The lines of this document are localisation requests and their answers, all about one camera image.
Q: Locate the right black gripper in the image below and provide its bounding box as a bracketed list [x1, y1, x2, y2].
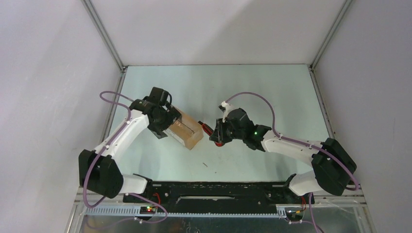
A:
[210, 117, 245, 144]

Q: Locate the brown cardboard express box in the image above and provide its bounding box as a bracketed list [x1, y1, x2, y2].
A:
[164, 108, 204, 150]

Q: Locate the red black utility knife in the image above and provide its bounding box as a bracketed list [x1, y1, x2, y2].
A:
[198, 121, 224, 147]

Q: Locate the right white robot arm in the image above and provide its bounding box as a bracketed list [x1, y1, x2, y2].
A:
[209, 108, 357, 203]

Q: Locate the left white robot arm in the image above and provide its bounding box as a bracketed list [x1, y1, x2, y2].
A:
[78, 87, 182, 202]

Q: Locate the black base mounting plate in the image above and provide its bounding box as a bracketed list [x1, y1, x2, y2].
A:
[141, 180, 314, 214]

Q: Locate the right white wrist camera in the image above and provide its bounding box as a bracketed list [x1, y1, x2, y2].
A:
[219, 101, 236, 123]

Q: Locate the grey slotted cable duct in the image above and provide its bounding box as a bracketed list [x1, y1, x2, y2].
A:
[85, 205, 286, 218]

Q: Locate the left aluminium frame post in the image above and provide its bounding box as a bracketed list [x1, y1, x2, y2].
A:
[81, 0, 126, 73]

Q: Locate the aluminium frame post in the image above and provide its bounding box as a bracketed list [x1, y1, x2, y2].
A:
[81, 0, 126, 73]
[310, 0, 354, 70]

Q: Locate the right aluminium frame post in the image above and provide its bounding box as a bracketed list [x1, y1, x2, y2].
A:
[310, 0, 354, 70]

